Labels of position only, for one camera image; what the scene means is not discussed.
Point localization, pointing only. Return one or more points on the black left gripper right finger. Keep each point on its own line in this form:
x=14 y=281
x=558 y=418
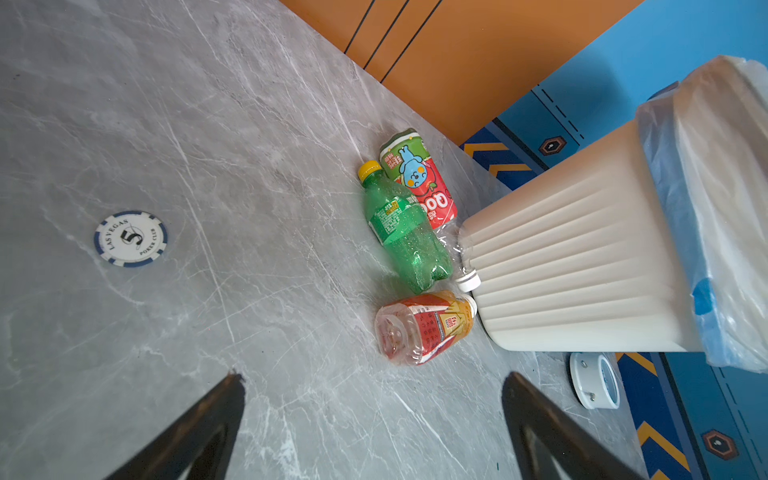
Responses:
x=550 y=445

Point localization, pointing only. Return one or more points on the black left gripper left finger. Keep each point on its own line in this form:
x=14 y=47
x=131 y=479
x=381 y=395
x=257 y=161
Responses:
x=199 y=444

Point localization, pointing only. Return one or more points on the red yellow label bottle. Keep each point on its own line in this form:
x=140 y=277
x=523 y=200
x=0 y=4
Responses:
x=415 y=330

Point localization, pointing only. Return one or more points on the dark green soda bottle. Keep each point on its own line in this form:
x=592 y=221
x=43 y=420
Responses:
x=401 y=226

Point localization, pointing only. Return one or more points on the red cartoon label bottle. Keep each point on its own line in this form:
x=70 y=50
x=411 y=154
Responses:
x=406 y=160

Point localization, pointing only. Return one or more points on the white plastic waste bin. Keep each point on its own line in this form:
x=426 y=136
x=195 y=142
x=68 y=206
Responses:
x=652 y=239

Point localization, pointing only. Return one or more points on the blue white poker chip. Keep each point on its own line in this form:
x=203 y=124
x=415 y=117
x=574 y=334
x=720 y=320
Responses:
x=131 y=239

